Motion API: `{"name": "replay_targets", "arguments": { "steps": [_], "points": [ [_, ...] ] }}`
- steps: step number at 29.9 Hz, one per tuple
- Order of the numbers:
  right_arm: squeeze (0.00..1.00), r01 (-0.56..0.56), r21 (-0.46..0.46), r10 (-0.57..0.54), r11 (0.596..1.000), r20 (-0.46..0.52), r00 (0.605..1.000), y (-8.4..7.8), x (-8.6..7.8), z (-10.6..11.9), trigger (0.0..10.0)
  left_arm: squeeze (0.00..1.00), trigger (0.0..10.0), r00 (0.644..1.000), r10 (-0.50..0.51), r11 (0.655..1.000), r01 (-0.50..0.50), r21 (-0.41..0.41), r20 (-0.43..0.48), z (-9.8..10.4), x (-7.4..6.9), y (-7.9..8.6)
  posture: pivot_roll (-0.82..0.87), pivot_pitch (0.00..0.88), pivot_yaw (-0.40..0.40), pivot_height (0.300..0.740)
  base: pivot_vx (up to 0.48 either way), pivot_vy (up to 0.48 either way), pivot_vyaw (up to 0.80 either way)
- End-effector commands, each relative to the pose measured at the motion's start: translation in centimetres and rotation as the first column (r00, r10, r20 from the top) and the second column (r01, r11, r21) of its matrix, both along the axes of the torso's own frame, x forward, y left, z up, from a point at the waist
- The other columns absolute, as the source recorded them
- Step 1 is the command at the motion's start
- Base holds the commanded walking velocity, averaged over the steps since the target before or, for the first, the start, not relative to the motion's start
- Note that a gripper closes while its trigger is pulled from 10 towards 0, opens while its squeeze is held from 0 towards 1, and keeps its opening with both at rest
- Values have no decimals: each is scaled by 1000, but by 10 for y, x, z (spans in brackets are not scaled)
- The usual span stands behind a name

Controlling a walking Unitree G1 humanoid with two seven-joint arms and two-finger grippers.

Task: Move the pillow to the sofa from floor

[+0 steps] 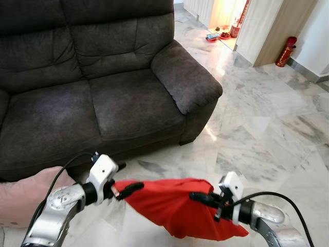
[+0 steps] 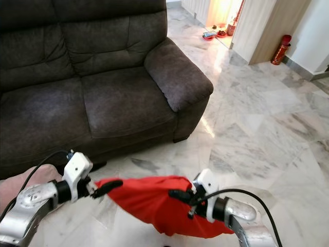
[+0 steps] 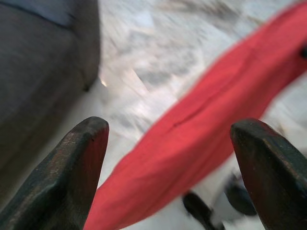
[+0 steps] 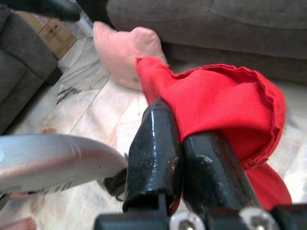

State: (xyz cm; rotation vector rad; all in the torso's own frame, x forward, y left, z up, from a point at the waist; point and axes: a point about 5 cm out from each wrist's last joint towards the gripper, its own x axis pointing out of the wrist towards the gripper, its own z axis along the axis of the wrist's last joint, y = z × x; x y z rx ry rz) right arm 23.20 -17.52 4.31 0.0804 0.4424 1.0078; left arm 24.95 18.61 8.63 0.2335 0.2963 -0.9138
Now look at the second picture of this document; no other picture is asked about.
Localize red vase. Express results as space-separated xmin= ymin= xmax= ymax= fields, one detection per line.
xmin=226 ymin=17 xmax=237 ymax=36

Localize light wooden wall panel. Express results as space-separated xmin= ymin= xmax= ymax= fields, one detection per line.
xmin=231 ymin=0 xmax=312 ymax=65

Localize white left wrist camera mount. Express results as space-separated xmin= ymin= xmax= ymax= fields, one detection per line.
xmin=62 ymin=151 xmax=94 ymax=199

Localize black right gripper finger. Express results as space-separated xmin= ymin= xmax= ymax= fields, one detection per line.
xmin=168 ymin=189 xmax=197 ymax=203

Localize white closet doors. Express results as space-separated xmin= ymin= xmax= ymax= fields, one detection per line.
xmin=182 ymin=0 xmax=217 ymax=27

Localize red pillow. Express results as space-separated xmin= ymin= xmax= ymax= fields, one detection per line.
xmin=95 ymin=175 xmax=235 ymax=239

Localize grey fabric sofa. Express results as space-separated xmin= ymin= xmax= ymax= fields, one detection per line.
xmin=0 ymin=0 xmax=214 ymax=179

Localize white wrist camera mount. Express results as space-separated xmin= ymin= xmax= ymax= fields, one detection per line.
xmin=194 ymin=168 xmax=222 ymax=223
xmin=62 ymin=151 xmax=94 ymax=199

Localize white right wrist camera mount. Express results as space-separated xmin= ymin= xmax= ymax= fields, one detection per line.
xmin=194 ymin=168 xmax=222 ymax=223

